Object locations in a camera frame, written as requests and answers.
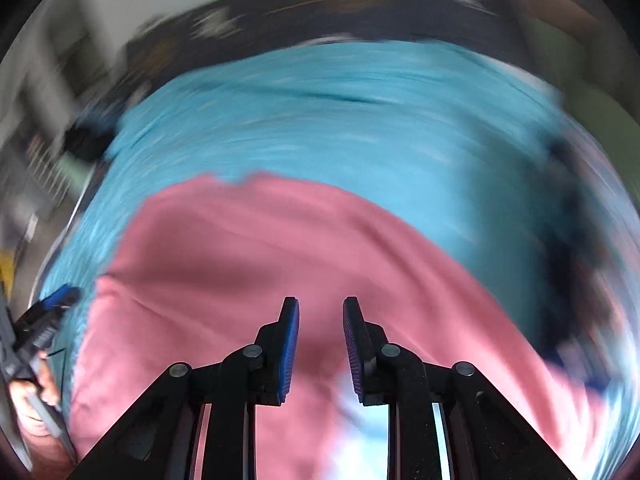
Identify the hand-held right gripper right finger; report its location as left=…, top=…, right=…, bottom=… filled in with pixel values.
left=342, top=296, right=576, bottom=480

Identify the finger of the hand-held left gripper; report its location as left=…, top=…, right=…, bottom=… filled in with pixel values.
left=20, top=286, right=83, bottom=356

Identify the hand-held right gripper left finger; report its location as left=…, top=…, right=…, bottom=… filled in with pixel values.
left=67, top=296, right=301, bottom=480

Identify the pink knit garment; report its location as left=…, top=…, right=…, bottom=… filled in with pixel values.
left=67, top=172, right=616, bottom=480

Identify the person's left hand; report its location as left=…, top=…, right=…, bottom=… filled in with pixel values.
left=7, top=352, right=63, bottom=436

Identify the light blue quilted blanket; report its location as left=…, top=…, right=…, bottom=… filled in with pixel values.
left=37, top=40, right=626, bottom=480

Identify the pale green pillow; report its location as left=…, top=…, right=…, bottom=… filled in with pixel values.
left=525, top=15, right=601, bottom=106

